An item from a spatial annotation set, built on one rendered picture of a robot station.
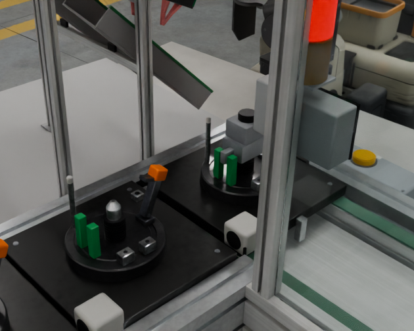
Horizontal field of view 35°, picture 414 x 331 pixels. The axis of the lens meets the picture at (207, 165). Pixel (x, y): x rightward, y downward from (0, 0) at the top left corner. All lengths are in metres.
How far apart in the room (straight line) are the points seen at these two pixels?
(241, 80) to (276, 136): 0.93
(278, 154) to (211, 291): 0.24
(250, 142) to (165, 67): 0.24
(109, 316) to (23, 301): 0.12
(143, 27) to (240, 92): 0.57
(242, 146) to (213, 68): 0.73
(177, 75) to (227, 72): 0.53
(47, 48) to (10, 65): 2.94
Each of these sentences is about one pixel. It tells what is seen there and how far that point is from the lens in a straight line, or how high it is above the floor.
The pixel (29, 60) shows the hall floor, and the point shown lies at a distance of 3.95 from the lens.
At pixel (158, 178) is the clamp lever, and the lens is 0.91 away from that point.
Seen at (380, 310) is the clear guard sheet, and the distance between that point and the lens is 0.77.
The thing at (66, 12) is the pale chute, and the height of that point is 1.16.
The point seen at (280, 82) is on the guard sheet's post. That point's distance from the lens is 0.71.
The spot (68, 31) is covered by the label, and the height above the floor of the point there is 1.11.
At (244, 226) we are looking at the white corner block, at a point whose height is 0.99.
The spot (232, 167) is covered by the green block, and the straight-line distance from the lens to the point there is 1.01.
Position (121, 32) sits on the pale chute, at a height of 1.17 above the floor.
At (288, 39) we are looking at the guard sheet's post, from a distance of 0.69.
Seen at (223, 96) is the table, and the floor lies 0.86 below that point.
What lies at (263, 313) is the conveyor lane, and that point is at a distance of 0.90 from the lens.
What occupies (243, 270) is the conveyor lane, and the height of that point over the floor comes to 0.95.
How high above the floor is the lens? 1.57
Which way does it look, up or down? 33 degrees down
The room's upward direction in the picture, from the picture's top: 2 degrees clockwise
